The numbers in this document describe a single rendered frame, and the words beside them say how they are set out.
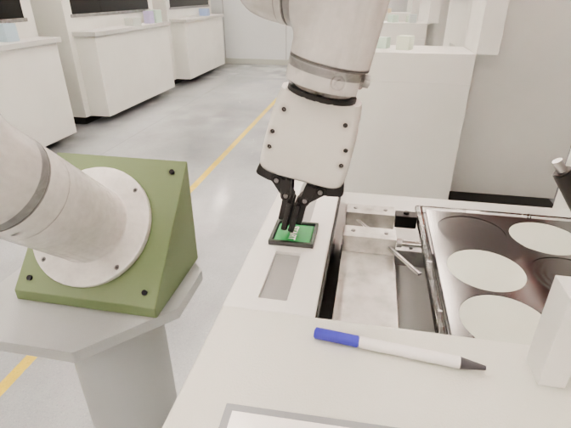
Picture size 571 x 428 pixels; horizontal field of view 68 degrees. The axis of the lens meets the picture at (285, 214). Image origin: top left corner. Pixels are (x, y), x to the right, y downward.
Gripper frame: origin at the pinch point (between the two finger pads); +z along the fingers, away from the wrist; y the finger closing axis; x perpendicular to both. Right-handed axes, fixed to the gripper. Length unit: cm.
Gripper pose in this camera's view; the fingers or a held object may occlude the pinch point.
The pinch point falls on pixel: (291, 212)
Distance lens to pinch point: 53.2
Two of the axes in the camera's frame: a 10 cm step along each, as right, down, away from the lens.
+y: -9.6, -2.7, 0.7
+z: -2.0, 8.5, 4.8
